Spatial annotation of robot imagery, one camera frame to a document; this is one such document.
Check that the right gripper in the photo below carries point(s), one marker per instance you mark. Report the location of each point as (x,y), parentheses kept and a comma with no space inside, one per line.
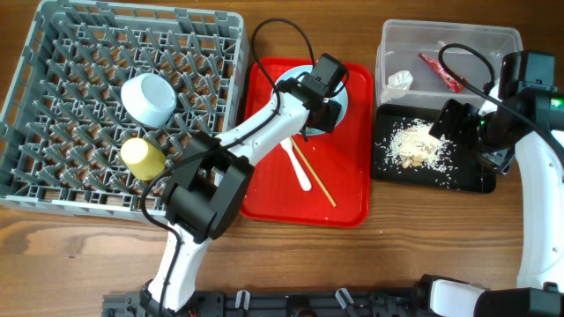
(457,132)

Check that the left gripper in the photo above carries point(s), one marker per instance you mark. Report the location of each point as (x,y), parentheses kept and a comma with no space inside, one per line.
(327,122)

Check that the large light blue plate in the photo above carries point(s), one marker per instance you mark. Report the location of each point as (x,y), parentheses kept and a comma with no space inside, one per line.
(341,98)

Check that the wooden chopstick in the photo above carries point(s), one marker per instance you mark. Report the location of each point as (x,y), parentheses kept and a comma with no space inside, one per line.
(314,174)

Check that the clear plastic bin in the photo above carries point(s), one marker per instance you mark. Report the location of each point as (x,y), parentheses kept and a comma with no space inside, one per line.
(402,40)

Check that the red snack wrapper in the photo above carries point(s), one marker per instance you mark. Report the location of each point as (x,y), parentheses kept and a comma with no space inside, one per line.
(441,73)

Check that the grey dishwasher rack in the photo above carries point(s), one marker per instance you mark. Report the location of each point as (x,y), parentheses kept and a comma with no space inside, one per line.
(63,122)

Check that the yellow cup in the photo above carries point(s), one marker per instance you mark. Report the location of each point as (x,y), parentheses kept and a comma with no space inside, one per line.
(143,159)

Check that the white plastic fork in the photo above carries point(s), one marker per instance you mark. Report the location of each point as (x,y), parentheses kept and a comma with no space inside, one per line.
(302,178)

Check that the white napkin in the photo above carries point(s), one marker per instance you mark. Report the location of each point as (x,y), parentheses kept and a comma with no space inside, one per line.
(398,85)

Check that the red plastic tray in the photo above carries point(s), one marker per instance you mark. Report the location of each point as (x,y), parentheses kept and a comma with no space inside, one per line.
(341,159)

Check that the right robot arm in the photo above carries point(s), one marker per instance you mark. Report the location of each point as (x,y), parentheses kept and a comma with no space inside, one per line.
(529,121)

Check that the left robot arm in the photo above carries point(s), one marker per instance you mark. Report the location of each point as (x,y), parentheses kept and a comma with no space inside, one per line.
(205,190)

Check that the rice and food scraps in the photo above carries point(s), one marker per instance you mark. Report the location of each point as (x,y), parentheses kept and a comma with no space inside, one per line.
(409,148)

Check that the black plastic tray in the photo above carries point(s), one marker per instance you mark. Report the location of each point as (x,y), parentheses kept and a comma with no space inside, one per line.
(457,170)

